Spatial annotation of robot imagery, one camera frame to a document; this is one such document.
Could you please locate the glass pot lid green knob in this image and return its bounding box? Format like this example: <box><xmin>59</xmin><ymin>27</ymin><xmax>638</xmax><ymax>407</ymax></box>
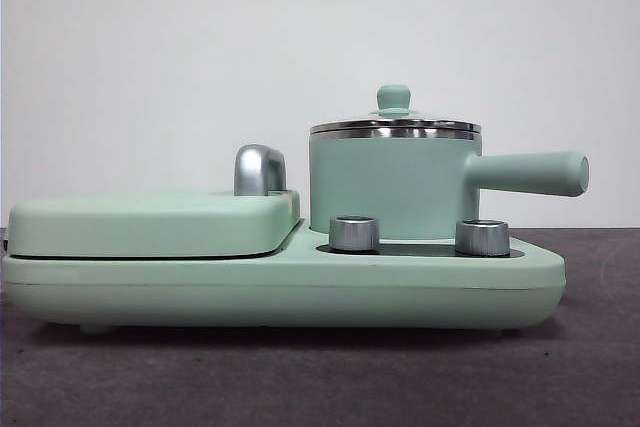
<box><xmin>308</xmin><ymin>85</ymin><xmax>482</xmax><ymax>134</ymax></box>

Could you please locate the silver control knob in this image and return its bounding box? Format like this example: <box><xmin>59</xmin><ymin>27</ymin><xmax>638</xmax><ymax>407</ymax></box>
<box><xmin>454</xmin><ymin>219</ymin><xmax>510</xmax><ymax>255</ymax></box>
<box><xmin>328</xmin><ymin>215</ymin><xmax>381</xmax><ymax>252</ymax></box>

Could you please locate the green breakfast machine base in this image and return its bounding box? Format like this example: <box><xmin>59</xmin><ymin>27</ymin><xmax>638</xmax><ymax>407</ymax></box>
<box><xmin>2</xmin><ymin>219</ymin><xmax>566</xmax><ymax>336</ymax></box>

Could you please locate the black control panel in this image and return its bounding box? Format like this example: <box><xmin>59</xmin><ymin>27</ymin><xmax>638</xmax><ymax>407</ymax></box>
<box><xmin>317</xmin><ymin>241</ymin><xmax>512</xmax><ymax>257</ymax></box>

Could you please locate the green griddle cover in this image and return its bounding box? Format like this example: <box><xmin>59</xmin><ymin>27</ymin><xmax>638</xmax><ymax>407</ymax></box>
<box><xmin>8</xmin><ymin>190</ymin><xmax>301</xmax><ymax>258</ymax></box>

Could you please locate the silver griddle cover handle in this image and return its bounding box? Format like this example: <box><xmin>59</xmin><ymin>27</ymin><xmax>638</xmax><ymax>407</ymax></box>
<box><xmin>233</xmin><ymin>144</ymin><xmax>288</xmax><ymax>197</ymax></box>

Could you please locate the green pot with side handle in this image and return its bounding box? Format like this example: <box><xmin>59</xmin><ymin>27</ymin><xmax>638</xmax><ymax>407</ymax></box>
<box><xmin>308</xmin><ymin>129</ymin><xmax>590</xmax><ymax>241</ymax></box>

